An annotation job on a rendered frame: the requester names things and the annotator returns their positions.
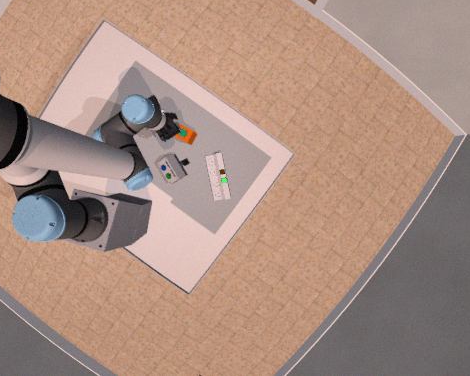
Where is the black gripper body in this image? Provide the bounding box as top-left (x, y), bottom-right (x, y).
top-left (156, 112), bottom-right (181, 142)

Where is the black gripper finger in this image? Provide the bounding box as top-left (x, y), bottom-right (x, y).
top-left (169, 113), bottom-right (182, 131)

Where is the grey flat rectangular mat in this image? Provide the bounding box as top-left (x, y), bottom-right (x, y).
top-left (85, 61), bottom-right (271, 234)

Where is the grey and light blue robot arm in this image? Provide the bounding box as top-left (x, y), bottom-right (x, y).
top-left (0, 94), bottom-right (166, 242)

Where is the orange test tube rack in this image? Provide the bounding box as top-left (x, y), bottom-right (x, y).
top-left (175, 124), bottom-right (197, 145)

